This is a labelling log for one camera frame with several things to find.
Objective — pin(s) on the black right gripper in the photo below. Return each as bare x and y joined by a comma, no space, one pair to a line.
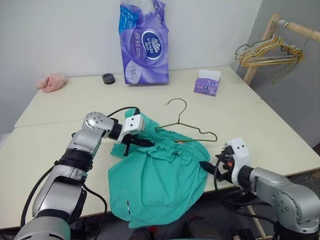
226,170

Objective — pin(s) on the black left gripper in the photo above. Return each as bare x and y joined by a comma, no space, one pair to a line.
131,137

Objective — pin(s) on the green shorts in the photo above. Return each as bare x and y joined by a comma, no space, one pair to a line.
155,180

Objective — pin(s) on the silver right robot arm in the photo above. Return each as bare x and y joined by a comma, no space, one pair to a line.
282,195

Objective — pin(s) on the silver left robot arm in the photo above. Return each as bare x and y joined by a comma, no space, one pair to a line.
62,192

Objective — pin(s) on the dark rounded shape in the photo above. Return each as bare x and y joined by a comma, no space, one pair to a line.
202,230

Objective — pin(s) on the black tape roll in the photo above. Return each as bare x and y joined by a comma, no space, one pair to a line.
108,79

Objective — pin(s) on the purple tissue box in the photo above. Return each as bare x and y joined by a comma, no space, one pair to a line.
206,86

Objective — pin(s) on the purple tissue multipack bag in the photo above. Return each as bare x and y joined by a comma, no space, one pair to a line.
145,55

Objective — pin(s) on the pink cloth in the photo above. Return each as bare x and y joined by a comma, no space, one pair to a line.
51,82

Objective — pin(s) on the hangers on rack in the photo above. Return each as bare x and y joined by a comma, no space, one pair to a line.
275,58

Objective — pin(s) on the wooden clothes rack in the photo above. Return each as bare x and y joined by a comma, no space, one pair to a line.
302,29

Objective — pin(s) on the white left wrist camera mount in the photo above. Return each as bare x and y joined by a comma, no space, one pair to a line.
133,123

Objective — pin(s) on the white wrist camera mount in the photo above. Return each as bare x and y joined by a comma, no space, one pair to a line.
240,150
133,123

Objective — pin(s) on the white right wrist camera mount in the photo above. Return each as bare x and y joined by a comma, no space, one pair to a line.
240,150

